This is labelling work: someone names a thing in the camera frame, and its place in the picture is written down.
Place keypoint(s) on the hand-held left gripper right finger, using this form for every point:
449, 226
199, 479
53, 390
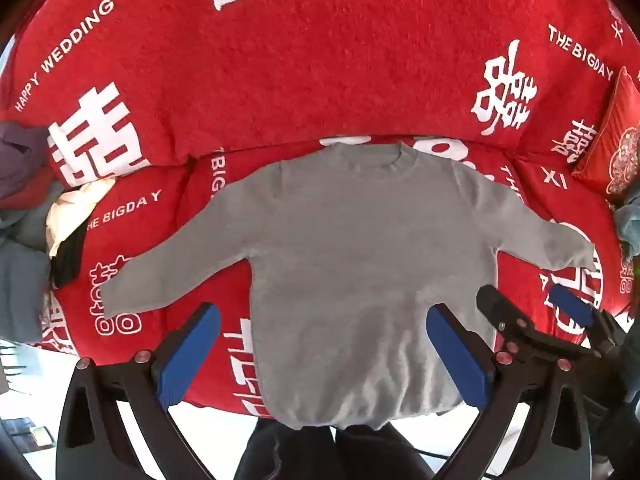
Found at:
460, 360

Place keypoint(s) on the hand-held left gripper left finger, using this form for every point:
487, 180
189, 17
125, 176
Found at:
187, 357

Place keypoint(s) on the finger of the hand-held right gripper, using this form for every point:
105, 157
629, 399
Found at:
500, 310
570, 306

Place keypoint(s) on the grey knit sweater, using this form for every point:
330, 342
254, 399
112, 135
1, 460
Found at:
350, 260

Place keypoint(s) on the blue-grey cloth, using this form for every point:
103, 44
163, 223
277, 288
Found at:
630, 230

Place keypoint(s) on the black cloth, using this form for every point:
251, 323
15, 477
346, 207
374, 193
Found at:
70, 260

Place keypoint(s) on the person's black trousers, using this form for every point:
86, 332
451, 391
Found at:
310, 455

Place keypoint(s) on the red embroidered cushion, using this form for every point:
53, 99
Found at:
615, 150

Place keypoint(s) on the small grey box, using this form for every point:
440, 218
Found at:
41, 437

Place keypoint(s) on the grey-blue garment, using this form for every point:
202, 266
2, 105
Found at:
20, 285

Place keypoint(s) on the cream cloth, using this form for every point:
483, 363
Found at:
75, 210

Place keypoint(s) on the dark red cloth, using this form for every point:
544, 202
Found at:
35, 191

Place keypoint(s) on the purple cloth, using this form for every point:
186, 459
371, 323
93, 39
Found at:
20, 155

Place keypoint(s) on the red printed sofa cover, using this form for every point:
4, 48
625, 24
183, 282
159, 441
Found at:
300, 60

